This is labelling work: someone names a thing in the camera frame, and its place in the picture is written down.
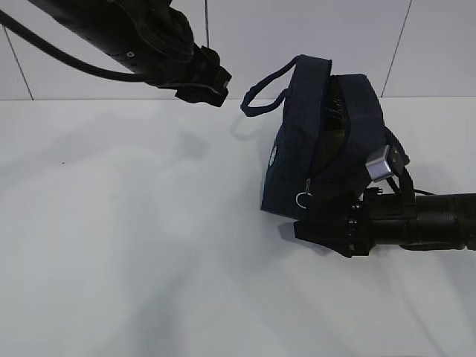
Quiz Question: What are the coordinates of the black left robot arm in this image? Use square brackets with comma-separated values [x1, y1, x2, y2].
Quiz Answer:
[33, 1, 231, 107]

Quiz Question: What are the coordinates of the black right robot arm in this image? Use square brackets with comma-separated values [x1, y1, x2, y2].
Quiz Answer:
[294, 188, 475, 258]

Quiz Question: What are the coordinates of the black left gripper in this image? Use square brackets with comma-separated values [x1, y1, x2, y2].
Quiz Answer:
[157, 45, 231, 107]

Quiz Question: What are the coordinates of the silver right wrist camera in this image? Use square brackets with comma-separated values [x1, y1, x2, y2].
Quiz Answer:
[365, 145, 405, 183]

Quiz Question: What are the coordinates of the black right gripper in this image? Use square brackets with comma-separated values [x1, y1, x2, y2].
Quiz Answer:
[294, 188, 417, 257]

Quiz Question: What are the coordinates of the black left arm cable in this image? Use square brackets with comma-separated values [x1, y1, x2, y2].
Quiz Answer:
[0, 9, 146, 83]

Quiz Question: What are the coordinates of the navy blue lunch bag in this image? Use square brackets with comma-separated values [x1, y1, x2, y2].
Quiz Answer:
[240, 55, 410, 219]

